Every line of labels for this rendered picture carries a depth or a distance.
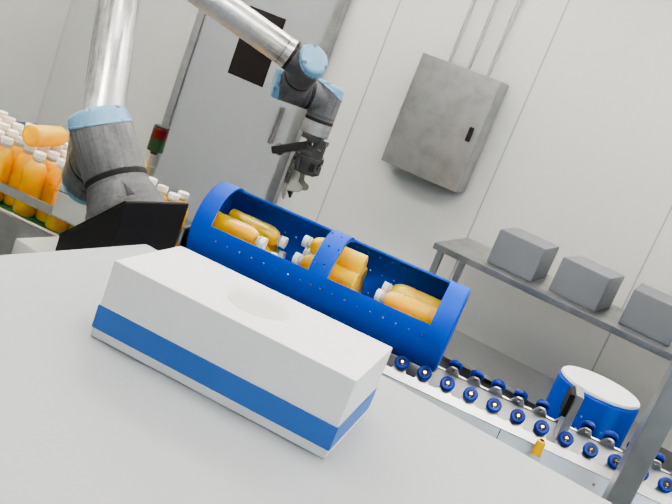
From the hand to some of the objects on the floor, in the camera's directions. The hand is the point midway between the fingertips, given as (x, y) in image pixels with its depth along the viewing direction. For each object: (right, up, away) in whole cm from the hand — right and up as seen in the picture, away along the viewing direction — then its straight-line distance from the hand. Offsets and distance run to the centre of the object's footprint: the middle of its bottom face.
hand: (285, 193), depth 255 cm
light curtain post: (+56, -169, -20) cm, 179 cm away
